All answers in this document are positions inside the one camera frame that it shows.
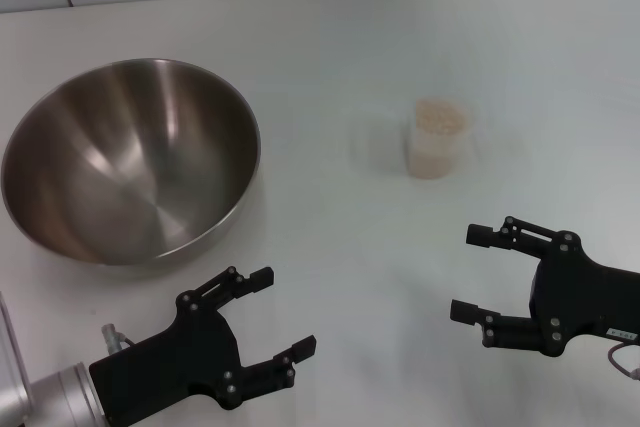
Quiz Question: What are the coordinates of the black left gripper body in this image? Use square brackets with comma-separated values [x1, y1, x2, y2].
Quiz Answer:
[88, 290, 252, 418]

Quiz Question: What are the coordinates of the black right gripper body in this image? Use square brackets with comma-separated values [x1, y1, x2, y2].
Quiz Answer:
[528, 229, 640, 357]

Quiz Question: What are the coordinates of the clear plastic cup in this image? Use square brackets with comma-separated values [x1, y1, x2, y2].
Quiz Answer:
[407, 96, 474, 181]

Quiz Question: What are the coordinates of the right arm connector cable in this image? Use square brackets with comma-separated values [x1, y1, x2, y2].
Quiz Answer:
[606, 341, 640, 381]

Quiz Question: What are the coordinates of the left arm connector cable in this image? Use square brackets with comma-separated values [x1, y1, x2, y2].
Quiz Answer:
[101, 324, 137, 354]

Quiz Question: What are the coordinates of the arm connector cable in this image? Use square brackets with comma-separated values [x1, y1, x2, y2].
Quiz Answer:
[101, 324, 137, 354]
[606, 341, 640, 381]

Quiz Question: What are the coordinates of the stainless steel mixing bowl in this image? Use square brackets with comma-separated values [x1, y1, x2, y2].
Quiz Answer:
[0, 57, 262, 267]

